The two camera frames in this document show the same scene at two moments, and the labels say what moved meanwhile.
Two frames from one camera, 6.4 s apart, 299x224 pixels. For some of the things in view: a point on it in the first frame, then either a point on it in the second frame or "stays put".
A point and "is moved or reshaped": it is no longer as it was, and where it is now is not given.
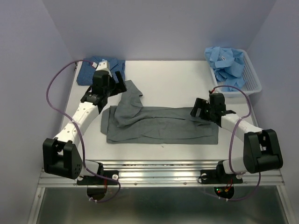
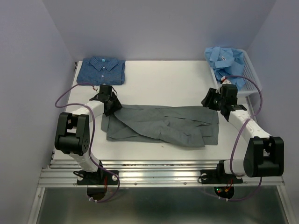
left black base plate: x=92 y=180 stays put
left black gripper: x=121 y=87 to x=117 y=104
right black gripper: x=200 y=103 to x=210 y=94
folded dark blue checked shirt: x=87 y=70 stays put
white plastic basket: x=252 y=83 stays put
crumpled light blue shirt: x=227 y=66 stays put
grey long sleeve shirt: x=130 y=121 is moved or reshaped
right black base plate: x=215 y=176 stays put
